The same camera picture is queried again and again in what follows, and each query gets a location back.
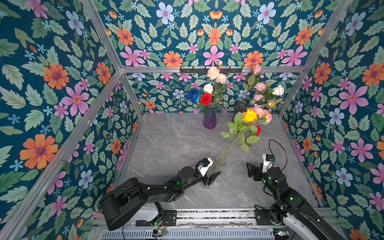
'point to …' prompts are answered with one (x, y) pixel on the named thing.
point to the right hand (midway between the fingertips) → (253, 164)
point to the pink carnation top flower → (262, 113)
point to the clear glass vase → (218, 166)
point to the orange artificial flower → (240, 123)
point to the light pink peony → (260, 88)
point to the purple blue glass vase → (210, 118)
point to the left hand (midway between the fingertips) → (217, 165)
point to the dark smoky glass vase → (240, 107)
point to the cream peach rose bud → (271, 104)
